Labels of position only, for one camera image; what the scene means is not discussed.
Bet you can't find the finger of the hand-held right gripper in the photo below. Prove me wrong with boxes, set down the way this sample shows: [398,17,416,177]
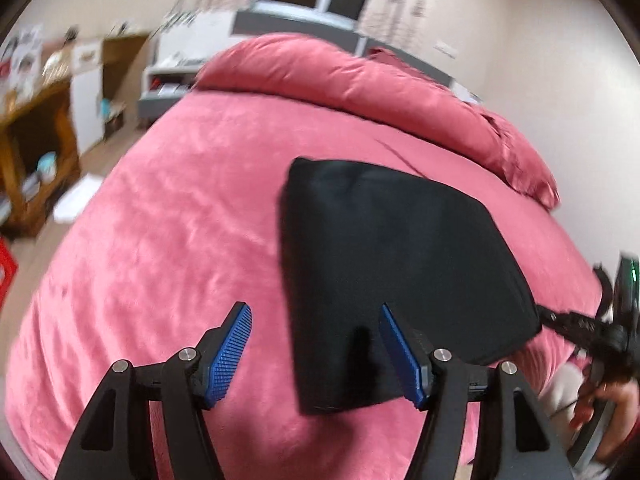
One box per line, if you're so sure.
[536,307,618,356]
[593,264,618,316]

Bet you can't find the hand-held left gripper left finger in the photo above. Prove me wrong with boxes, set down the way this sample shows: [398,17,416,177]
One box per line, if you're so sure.
[55,301,254,480]

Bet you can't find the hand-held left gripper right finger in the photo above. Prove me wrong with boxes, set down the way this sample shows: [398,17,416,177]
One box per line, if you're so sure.
[377,302,573,480]

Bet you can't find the black pants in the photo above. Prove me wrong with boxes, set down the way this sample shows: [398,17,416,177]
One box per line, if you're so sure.
[279,157,544,417]

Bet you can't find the person's right hand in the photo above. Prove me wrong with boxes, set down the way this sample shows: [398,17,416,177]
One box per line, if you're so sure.
[570,370,640,463]

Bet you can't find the pink bed blanket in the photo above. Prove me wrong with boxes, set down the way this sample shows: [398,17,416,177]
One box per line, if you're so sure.
[4,89,603,480]

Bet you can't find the white paper sheet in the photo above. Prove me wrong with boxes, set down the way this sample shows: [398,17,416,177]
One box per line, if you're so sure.
[52,173,105,224]

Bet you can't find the red box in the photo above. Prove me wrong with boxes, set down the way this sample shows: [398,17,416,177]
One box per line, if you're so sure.
[0,236,19,307]

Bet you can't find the white cup with teal lid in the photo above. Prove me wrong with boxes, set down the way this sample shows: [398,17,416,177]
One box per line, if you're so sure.
[37,152,58,183]

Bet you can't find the grey and white nightstand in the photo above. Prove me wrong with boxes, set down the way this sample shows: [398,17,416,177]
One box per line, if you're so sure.
[136,54,207,130]

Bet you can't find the pink puffy duvet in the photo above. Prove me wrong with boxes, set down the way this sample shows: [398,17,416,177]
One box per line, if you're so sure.
[194,32,562,212]

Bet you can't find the brown wooden cabinet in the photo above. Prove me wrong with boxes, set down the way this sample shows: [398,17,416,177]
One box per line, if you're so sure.
[101,34,152,142]

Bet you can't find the white cabinet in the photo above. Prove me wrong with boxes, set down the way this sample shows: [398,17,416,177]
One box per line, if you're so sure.
[69,40,110,157]

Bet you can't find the wooden shelf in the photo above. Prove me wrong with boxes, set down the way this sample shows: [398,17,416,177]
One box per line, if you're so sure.
[0,79,84,239]

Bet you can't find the white patterned board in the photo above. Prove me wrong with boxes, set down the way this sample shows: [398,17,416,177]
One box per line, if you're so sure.
[157,9,238,63]

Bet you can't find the grey headboard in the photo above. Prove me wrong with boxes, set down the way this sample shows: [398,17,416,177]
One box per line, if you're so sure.
[234,2,457,88]

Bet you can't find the wall poster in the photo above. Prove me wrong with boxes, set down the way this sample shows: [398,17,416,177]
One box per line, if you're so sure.
[0,24,45,93]

